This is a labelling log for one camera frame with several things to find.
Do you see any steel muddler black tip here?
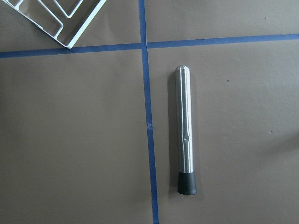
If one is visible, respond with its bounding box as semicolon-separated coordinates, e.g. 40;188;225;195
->
175;65;197;196

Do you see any white wire cup rack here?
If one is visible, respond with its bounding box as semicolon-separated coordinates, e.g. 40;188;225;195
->
4;0;106;49

